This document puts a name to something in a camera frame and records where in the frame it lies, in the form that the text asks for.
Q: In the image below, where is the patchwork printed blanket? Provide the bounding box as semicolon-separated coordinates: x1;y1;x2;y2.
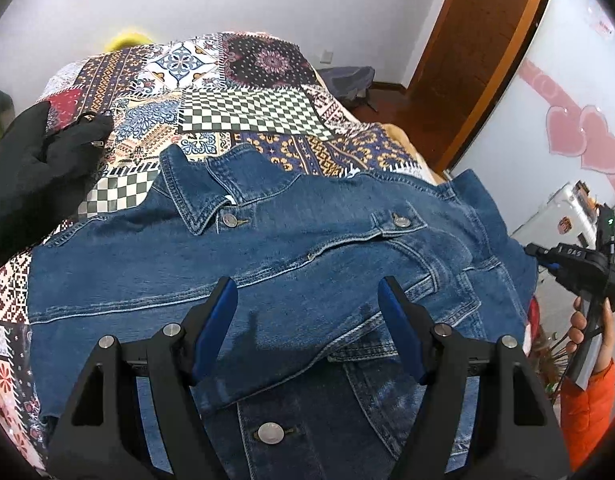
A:
0;32;438;471

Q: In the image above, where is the grey bag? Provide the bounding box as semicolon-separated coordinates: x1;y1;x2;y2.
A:
317;66;381;111

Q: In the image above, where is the white case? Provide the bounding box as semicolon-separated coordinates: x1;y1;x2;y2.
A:
507;181;604;281

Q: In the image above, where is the person's right forearm orange sleeve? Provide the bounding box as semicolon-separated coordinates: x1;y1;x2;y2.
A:
560;359;615;472

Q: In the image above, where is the white wardrobe with pink hearts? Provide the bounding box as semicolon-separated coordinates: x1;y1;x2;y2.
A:
446;0;615;241

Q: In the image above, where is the person's right hand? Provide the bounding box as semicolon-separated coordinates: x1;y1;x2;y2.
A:
570;295;615;376

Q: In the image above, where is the yellow round object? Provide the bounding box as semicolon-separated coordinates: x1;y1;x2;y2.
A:
104;31;150;53

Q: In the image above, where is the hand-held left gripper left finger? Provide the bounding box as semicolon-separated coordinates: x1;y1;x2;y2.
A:
47;276;238;480

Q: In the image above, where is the blue denim jacket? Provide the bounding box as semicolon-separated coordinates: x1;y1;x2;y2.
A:
27;144;539;480

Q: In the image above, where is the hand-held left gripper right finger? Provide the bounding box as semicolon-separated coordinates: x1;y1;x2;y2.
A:
378;276;573;480

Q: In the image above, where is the black garment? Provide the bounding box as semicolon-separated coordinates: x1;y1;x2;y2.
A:
0;101;114;268

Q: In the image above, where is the brown wooden door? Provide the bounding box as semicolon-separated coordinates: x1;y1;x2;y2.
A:
405;0;559;173

